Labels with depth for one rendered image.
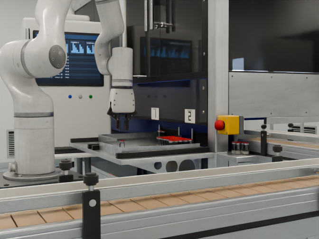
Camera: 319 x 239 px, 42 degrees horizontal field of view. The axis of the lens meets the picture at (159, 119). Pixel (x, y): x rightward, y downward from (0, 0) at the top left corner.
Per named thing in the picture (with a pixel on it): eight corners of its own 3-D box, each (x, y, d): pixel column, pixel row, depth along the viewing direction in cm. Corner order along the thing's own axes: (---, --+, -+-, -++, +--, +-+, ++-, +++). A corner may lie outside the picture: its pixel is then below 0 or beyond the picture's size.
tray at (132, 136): (157, 138, 229) (157, 131, 229) (181, 142, 206) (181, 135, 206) (98, 141, 214) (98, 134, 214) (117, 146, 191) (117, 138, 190)
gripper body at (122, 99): (130, 86, 176) (130, 112, 177) (107, 85, 172) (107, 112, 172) (137, 85, 170) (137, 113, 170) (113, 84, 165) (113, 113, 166)
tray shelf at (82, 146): (153, 140, 234) (153, 137, 234) (229, 156, 172) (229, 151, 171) (68, 145, 212) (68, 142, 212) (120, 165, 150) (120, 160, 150)
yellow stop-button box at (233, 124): (231, 133, 167) (231, 114, 167) (243, 134, 161) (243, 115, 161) (216, 133, 164) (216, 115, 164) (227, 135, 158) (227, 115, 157)
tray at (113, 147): (170, 145, 194) (169, 137, 194) (199, 151, 171) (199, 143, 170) (99, 150, 179) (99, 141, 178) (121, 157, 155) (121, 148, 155)
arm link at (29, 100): (32, 117, 122) (31, 35, 121) (-9, 116, 132) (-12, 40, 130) (61, 115, 133) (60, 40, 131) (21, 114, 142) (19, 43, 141)
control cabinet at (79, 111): (104, 144, 270) (103, 21, 265) (112, 148, 252) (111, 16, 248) (22, 148, 251) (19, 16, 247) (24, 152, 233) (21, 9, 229)
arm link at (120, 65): (106, 79, 170) (124, 79, 165) (106, 47, 169) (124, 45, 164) (118, 80, 177) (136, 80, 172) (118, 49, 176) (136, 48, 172)
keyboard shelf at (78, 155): (102, 151, 255) (102, 146, 255) (115, 156, 229) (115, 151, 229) (25, 155, 238) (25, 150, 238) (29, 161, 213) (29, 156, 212)
